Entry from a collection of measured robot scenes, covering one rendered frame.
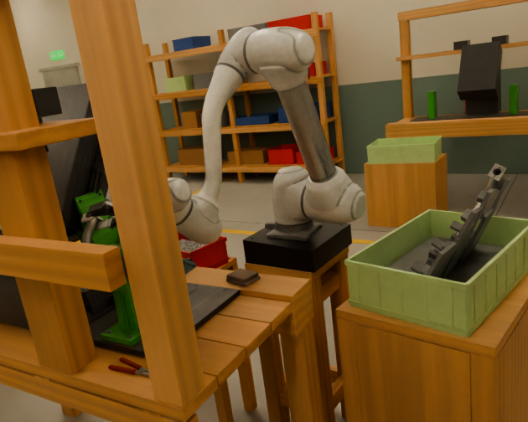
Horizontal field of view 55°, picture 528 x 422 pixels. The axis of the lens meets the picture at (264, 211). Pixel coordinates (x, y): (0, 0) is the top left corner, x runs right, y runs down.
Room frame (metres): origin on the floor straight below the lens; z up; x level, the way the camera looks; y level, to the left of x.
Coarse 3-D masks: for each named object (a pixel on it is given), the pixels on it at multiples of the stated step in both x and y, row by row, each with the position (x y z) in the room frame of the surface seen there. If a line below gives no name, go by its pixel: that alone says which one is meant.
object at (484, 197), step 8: (480, 192) 1.56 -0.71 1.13; (488, 192) 1.54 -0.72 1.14; (480, 200) 1.56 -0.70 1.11; (488, 200) 1.56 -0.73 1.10; (480, 208) 1.55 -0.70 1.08; (480, 216) 1.59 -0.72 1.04; (472, 224) 1.55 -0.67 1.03; (472, 232) 1.61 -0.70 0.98; (464, 240) 1.55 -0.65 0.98; (456, 256) 1.57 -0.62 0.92; (448, 264) 1.52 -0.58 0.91; (448, 272) 1.60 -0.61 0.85
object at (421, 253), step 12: (432, 240) 1.92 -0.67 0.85; (444, 240) 1.90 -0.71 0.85; (408, 252) 1.83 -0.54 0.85; (420, 252) 1.81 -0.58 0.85; (480, 252) 1.74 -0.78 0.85; (492, 252) 1.72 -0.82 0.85; (396, 264) 1.73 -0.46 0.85; (408, 264) 1.72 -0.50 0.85; (468, 264) 1.65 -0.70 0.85; (480, 264) 1.63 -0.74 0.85; (456, 276) 1.56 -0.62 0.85; (468, 276) 1.55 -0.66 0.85
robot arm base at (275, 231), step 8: (272, 224) 2.00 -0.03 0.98; (280, 224) 1.92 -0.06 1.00; (304, 224) 1.90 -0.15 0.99; (312, 224) 1.94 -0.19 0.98; (320, 224) 1.99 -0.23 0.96; (272, 232) 1.94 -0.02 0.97; (280, 232) 1.92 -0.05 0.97; (288, 232) 1.90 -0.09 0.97; (296, 232) 1.89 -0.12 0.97; (304, 232) 1.89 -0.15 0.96; (312, 232) 1.92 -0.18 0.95; (304, 240) 1.85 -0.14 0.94
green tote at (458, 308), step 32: (416, 224) 1.89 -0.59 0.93; (448, 224) 1.92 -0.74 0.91; (512, 224) 1.75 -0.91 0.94; (352, 256) 1.59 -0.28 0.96; (384, 256) 1.72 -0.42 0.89; (512, 256) 1.53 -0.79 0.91; (352, 288) 1.55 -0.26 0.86; (384, 288) 1.46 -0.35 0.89; (416, 288) 1.38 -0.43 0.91; (448, 288) 1.31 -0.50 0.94; (480, 288) 1.34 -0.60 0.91; (512, 288) 1.53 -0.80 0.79; (416, 320) 1.38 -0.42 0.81; (448, 320) 1.31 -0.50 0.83; (480, 320) 1.33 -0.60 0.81
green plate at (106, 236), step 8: (80, 200) 1.66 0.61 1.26; (88, 200) 1.68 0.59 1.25; (96, 200) 1.71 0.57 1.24; (80, 208) 1.64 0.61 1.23; (88, 208) 1.67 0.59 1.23; (80, 216) 1.64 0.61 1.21; (104, 216) 1.70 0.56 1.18; (96, 224) 1.66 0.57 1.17; (80, 232) 1.67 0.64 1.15; (96, 232) 1.65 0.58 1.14; (104, 232) 1.67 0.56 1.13; (112, 232) 1.70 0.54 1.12; (80, 240) 1.68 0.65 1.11; (96, 240) 1.64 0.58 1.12; (104, 240) 1.66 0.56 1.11; (112, 240) 1.69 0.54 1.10
